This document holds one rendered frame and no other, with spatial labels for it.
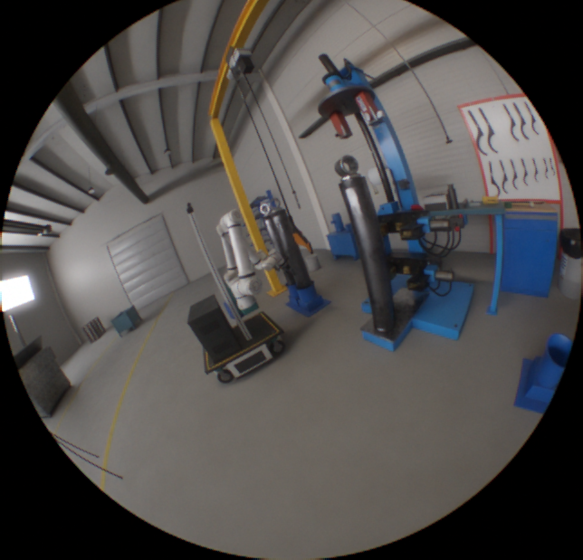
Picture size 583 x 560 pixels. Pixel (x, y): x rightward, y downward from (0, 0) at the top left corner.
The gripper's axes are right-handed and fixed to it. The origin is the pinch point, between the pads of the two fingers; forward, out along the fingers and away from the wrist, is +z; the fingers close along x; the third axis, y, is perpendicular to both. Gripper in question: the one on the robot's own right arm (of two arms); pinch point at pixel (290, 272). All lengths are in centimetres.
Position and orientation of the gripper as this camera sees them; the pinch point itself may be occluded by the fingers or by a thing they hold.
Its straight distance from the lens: 199.9
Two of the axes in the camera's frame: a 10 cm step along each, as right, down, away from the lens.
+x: 6.1, 1.3, -7.8
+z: 5.5, 6.4, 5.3
